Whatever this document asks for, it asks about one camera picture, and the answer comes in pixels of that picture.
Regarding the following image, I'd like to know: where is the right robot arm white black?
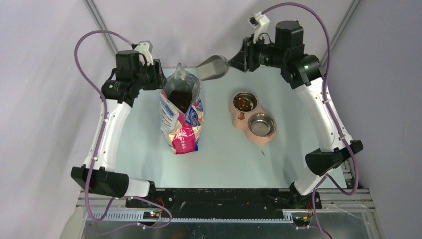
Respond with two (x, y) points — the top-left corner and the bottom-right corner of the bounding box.
(228, 19), (363, 208)

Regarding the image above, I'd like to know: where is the steel bowl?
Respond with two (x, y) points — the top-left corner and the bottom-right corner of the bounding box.
(247, 113), (277, 137)
(233, 92), (258, 112)

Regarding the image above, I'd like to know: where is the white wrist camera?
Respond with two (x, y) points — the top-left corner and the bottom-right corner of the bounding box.
(132, 41), (154, 65)
(248, 12), (270, 43)

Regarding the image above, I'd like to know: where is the metal food scoop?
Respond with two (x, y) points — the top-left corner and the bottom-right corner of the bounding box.
(196, 55), (229, 81)

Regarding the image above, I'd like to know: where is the near steel bowl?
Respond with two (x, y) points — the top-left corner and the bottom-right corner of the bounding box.
(247, 113), (277, 137)

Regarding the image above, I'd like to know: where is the aluminium frame rail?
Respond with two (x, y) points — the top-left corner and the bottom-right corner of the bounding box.
(76, 188), (377, 225)

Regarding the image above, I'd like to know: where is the kibble in far bowl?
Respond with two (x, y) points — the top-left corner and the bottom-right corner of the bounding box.
(233, 95), (255, 112)

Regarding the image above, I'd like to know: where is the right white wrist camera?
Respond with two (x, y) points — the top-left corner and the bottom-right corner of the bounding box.
(248, 12), (270, 43)

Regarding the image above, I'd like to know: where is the far steel bowl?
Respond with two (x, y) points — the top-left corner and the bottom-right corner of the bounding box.
(233, 92), (258, 112)

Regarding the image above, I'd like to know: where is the colourful pet food bag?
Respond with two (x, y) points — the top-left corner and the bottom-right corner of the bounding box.
(160, 63), (204, 154)

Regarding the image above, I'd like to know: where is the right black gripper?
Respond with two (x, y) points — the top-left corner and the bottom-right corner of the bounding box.
(227, 33), (286, 73)

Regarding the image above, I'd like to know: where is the brown pet food kibble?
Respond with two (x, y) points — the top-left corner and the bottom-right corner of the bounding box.
(168, 91), (193, 113)

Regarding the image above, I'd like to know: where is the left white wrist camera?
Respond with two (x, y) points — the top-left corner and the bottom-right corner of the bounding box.
(132, 41), (154, 65)

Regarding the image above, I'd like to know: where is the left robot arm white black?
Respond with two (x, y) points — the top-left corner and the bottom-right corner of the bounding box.
(71, 49), (165, 208)

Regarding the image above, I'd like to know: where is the pink double pet feeder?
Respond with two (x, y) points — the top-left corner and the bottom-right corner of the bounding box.
(228, 91), (277, 145)

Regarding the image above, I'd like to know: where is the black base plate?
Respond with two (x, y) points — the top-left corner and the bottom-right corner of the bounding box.
(125, 188), (322, 220)

